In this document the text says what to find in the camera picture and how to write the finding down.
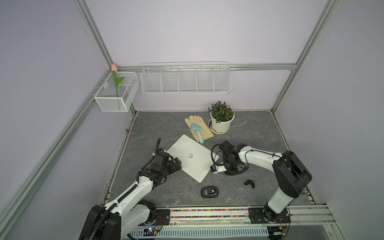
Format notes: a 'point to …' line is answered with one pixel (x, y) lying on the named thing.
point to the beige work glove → (205, 131)
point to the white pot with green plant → (221, 115)
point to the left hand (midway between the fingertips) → (175, 166)
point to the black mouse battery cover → (250, 182)
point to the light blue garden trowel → (196, 127)
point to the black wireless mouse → (209, 192)
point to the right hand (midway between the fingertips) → (227, 166)
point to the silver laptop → (196, 159)
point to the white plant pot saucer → (210, 128)
